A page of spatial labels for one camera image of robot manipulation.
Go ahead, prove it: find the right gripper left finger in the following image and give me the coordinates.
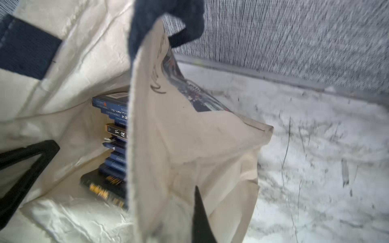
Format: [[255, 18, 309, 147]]
[[1, 140, 60, 229]]

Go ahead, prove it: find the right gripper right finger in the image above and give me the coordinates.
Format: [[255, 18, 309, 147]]
[[191, 186, 217, 243]]

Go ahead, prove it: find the black book gold lettering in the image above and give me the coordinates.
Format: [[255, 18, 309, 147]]
[[80, 169, 128, 210]]

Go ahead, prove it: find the cream canvas tote bag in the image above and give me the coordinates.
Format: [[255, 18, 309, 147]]
[[1, 1, 273, 243]]

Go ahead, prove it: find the blue book stack in bag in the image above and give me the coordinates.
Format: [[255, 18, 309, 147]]
[[92, 92, 129, 180]]

